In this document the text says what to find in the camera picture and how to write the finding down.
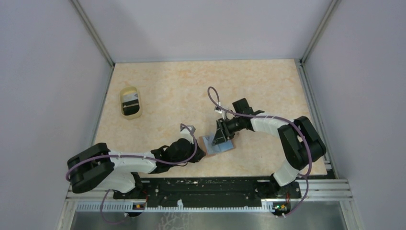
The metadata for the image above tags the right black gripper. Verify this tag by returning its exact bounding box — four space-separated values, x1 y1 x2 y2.
212 115 243 146

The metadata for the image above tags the brown leather card holder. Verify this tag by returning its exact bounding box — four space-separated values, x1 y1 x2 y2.
199 133 235 156

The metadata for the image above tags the beige oval card tray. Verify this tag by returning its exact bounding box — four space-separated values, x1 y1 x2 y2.
119 86 143 120

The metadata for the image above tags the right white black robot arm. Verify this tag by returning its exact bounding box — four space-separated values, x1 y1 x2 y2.
211 98 327 197

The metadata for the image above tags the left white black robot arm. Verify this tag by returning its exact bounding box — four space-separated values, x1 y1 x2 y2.
66 138 205 198

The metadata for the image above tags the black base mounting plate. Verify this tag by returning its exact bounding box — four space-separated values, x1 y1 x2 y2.
113 176 302 208

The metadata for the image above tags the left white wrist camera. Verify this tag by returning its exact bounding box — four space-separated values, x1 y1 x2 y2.
180 124 196 142

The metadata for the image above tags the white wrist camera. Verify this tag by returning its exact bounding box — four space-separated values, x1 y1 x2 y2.
214 106 226 116
180 124 196 142

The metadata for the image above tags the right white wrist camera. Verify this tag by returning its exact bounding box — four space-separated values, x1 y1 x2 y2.
214 106 226 116

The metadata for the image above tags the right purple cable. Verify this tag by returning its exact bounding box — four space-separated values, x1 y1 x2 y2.
207 86 313 219

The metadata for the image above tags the purple cable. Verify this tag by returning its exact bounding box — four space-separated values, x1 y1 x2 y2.
65 124 199 224
207 86 313 219

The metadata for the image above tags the aluminium frame rail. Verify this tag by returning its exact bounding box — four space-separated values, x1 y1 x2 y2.
66 179 353 202

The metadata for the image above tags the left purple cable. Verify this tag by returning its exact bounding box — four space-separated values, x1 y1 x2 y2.
65 124 199 224

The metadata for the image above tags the white slotted cable duct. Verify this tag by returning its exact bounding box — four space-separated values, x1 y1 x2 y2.
76 202 276 213

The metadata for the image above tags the left aluminium corner post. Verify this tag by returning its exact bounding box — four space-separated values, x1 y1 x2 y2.
69 0 115 68

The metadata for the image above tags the aluminium corner post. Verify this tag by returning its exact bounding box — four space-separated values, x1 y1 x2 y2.
300 0 342 66
69 0 115 68

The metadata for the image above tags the right aluminium corner post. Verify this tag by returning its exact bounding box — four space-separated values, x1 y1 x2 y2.
300 0 342 66

